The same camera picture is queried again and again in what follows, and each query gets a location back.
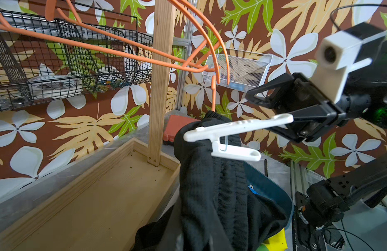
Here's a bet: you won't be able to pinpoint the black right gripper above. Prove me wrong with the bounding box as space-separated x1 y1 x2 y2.
245 73 349 143

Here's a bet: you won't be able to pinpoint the orange hanger of black shorts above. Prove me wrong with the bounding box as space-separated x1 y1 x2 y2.
211 75 216 111

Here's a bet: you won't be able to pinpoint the black shorts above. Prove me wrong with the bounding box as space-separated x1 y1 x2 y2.
133 111 289 251

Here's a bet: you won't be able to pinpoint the orange hanger of green shorts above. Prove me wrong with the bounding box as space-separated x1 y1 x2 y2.
44 0 232 112

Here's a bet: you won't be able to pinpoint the orange hanger of rainbow shorts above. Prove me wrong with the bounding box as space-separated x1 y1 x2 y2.
0 0 217 73

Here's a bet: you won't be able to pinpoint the rainbow striped shorts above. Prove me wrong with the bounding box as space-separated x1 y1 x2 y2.
257 229 288 251

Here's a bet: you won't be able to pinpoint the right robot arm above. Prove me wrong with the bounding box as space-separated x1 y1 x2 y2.
245 41 387 143

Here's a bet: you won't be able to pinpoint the white mesh basket right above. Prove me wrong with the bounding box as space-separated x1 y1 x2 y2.
216 54 272 93

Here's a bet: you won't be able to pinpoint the black rod on table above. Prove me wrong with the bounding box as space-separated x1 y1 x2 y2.
263 159 268 177

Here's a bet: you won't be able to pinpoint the dark teal tray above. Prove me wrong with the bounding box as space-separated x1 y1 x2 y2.
244 160 294 230

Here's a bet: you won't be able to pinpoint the red plastic tool case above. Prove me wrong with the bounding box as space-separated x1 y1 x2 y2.
163 115 199 145

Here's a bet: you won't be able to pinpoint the wooden clothes rack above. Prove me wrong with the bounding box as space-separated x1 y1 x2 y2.
0 0 181 251

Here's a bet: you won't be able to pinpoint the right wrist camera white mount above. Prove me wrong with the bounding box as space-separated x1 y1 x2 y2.
311 23 387 104

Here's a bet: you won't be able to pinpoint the aluminium frame post right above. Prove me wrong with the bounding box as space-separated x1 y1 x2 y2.
172 0 200 110

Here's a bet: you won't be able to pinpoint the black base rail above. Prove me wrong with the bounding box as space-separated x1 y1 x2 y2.
290 147 387 251

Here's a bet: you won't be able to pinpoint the black wire basket back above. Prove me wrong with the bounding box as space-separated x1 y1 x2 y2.
0 1 153 111

